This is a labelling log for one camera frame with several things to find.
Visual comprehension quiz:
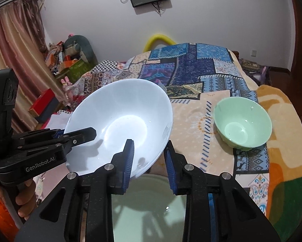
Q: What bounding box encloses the white bowl with dark spots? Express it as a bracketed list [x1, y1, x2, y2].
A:
[65, 79, 173, 178]

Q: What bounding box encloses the mint green plate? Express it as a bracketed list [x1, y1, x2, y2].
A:
[112, 174, 186, 241]

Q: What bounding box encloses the mint green bowl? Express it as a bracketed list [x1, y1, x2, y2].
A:
[213, 97, 272, 151]

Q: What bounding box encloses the left hand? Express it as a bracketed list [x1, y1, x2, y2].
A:
[0, 179, 37, 220]

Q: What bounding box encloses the red flat box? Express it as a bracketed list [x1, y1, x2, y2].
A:
[28, 89, 56, 117]

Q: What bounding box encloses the pink bunny toy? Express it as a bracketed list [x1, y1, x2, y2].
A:
[61, 76, 73, 103]

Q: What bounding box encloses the green cardboard box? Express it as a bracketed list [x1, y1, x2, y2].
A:
[66, 59, 92, 84]

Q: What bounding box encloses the patchwork patterned bedspread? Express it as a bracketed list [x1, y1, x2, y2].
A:
[71, 43, 269, 211]

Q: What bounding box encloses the pink striped curtain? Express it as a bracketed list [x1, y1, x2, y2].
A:
[0, 0, 65, 133]

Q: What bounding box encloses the orange beige fleece blanket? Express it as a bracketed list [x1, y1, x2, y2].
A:
[256, 85, 302, 241]

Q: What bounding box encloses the yellow curved tube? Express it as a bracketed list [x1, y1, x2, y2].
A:
[143, 34, 176, 52]

